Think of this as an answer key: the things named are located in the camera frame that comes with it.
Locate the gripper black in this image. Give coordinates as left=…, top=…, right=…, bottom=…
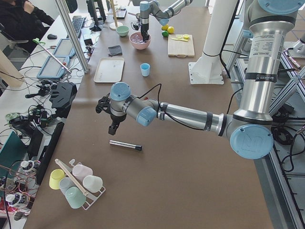
left=108, top=114, right=126, bottom=135
left=141, top=23, right=150, bottom=42

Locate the light blue plastic cup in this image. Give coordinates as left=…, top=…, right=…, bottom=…
left=140, top=63, right=150, bottom=77

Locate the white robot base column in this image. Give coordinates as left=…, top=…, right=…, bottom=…
left=189, top=0, right=239, bottom=84

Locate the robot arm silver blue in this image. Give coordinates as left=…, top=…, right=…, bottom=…
left=106, top=0, right=304, bottom=159
left=140, top=0, right=192, bottom=42

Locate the pile of clear ice cubes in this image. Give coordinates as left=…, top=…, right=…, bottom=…
left=130, top=33, right=144, bottom=44

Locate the wooden cup tree stand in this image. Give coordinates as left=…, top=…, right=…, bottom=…
left=107, top=0, right=123, bottom=31

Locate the pink plastic cup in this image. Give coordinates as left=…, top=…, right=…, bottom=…
left=72, top=164, right=93, bottom=182

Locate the white plastic cup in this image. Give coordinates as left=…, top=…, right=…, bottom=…
left=82, top=175, right=103, bottom=193

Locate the grey blue plastic cup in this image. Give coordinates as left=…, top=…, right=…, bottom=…
left=59, top=177, right=73, bottom=195

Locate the yellow plastic cup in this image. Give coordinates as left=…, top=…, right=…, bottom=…
left=49, top=169, right=65, bottom=190

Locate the mint plastic cup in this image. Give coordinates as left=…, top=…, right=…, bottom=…
left=65, top=187, right=86, bottom=209

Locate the pink bowl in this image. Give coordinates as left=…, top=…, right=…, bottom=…
left=129, top=32, right=151, bottom=50

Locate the green lime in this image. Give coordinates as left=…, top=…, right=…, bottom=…
left=162, top=31, right=169, bottom=37

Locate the yellow lemon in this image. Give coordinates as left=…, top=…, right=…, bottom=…
left=161, top=24, right=169, bottom=31
left=167, top=26, right=175, bottom=34

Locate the mint green bowl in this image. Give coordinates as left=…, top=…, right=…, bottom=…
left=116, top=25, right=129, bottom=37

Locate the grey folded cloth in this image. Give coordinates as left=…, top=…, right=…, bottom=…
left=108, top=45, right=122, bottom=56

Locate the steel muddler black tip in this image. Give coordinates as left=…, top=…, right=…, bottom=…
left=109, top=140, right=142, bottom=151

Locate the wooden cutting board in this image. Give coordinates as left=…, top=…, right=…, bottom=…
left=168, top=34, right=195, bottom=57

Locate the yellow plastic knife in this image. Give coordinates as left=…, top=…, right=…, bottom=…
left=170, top=37, right=188, bottom=42

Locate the cream rabbit tray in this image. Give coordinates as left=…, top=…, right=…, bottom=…
left=93, top=57, right=124, bottom=83

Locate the black keyboard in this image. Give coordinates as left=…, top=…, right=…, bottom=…
left=72, top=17, right=85, bottom=38

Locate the blue teach pendant tablet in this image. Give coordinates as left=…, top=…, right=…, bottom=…
left=37, top=56, right=67, bottom=79

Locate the black computer mouse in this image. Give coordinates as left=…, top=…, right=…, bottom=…
left=47, top=34, right=57, bottom=40

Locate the person in black clothes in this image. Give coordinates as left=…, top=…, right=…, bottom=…
left=0, top=0, right=54, bottom=53

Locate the black plastic bracket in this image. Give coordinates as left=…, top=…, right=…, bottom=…
left=49, top=82, right=77, bottom=118

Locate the white wire cup rack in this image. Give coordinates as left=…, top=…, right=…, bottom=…
left=55, top=159, right=106, bottom=210

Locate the aluminium frame post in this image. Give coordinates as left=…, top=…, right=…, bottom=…
left=55, top=0, right=89, bottom=73

